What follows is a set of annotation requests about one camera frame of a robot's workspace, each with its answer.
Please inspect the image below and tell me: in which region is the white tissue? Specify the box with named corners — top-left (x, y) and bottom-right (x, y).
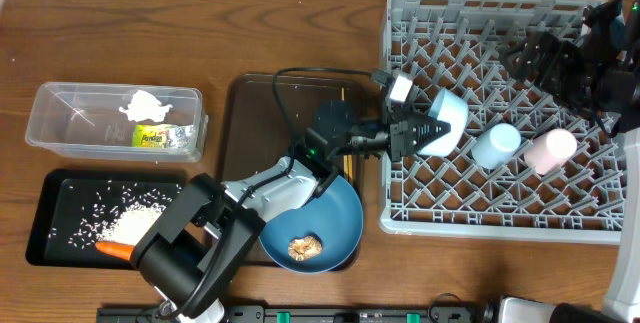
top-left (118, 90), bottom-right (173, 123)

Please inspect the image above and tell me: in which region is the light blue bowl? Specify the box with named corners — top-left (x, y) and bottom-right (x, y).
top-left (418, 88), bottom-right (469, 157)

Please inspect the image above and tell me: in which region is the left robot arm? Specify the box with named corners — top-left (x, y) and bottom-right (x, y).
top-left (129, 101), bottom-right (451, 322)

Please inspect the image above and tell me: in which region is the light blue cup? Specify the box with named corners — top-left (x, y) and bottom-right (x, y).
top-left (471, 123), bottom-right (521, 170)

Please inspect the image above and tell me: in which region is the brown food scrap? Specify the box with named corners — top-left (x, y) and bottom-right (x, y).
top-left (287, 235), bottom-right (323, 261)

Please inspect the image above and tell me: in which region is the orange carrot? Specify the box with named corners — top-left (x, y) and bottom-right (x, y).
top-left (95, 241), bottom-right (134, 261)

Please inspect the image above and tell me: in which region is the pink cup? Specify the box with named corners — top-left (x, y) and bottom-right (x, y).
top-left (524, 128), bottom-right (578, 175)

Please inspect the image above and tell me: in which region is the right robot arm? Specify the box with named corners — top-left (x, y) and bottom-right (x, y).
top-left (499, 0), bottom-right (639, 322)

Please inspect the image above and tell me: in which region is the grey dishwasher rack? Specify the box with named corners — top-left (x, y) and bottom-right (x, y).
top-left (378, 0), bottom-right (626, 245)

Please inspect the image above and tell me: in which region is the large blue plate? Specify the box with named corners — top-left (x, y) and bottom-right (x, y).
top-left (260, 176), bottom-right (364, 274)

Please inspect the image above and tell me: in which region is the clear plastic bin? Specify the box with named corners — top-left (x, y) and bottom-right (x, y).
top-left (25, 82), bottom-right (208, 163)

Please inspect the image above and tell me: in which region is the wooden chopstick right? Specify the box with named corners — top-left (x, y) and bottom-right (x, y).
top-left (343, 155), bottom-right (353, 184)

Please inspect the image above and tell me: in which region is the white rice pile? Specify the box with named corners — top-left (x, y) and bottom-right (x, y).
top-left (47, 180), bottom-right (183, 250)

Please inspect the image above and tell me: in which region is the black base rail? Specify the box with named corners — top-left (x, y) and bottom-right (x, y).
top-left (95, 304), bottom-right (496, 323)

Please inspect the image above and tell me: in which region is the black plastic tray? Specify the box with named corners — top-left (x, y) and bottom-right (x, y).
top-left (25, 169), bottom-right (186, 270)

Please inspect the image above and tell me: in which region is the brown serving tray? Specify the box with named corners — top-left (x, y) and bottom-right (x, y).
top-left (204, 71), bottom-right (369, 270)

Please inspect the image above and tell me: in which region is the yellow green snack wrapper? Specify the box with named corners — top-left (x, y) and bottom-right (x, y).
top-left (132, 124), bottom-right (194, 149)

